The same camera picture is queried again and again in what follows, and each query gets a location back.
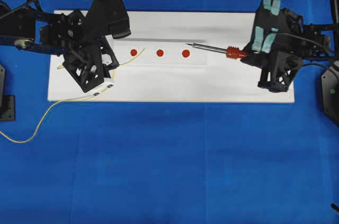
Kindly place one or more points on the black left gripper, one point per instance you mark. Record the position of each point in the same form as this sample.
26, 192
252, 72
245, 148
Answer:
88, 61

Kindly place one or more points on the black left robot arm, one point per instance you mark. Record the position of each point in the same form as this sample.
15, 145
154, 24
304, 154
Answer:
29, 29

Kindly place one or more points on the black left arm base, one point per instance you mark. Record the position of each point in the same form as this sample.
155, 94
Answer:
7, 102

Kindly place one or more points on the black clip at edge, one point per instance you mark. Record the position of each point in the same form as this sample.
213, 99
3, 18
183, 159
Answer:
335, 207

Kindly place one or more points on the small raised white plate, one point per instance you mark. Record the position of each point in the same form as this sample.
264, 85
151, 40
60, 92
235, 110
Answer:
145, 52

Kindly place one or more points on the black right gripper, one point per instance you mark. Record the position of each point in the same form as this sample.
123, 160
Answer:
275, 28

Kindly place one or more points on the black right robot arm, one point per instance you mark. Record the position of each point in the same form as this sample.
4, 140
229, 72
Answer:
260, 59

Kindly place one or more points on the large white foam board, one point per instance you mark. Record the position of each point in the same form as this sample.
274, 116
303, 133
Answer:
221, 80

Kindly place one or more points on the red handled soldering iron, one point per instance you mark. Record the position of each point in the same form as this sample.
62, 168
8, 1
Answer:
230, 52

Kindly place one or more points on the blue table cloth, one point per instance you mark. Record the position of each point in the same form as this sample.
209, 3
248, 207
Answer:
171, 162

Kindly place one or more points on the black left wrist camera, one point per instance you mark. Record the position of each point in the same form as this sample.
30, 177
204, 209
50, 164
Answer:
106, 17

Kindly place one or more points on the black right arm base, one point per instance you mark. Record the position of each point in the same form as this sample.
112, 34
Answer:
329, 84

